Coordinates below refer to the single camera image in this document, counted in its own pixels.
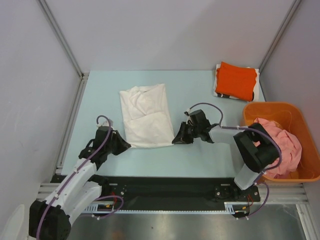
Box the corner frame post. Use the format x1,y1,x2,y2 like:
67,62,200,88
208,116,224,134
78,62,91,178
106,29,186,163
37,0,85,78
258,0,305,72

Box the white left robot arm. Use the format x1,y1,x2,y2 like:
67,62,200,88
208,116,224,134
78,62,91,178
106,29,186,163
28,126,131,240

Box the folded white t-shirt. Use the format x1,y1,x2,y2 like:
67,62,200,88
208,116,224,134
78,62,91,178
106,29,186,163
212,62,261,103

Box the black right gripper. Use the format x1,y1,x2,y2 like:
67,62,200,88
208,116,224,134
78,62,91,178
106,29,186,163
172,121,201,145

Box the aluminium frame rail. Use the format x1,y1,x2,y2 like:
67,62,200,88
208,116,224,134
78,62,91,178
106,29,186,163
36,72,90,201

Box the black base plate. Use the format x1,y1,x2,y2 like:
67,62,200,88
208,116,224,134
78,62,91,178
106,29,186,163
102,176,261,212

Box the orange plastic bin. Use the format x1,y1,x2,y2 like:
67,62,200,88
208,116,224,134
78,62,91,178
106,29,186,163
242,102,320,184

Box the pink t-shirt in bin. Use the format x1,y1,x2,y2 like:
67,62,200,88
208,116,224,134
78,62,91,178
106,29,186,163
254,117,302,179

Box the white t-shirt red graphic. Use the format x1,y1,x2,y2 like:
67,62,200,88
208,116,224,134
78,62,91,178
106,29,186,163
119,83,174,148

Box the white slotted cable duct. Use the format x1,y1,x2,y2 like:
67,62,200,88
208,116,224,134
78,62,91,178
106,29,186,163
82,202,249,216

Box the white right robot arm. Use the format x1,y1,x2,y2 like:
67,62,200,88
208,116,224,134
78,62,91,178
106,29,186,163
172,109,282,201

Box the left corner frame post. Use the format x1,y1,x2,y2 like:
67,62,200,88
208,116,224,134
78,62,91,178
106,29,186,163
37,0,85,78

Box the right corner frame post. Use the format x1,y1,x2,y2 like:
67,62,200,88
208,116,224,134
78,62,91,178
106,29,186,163
258,0,305,72

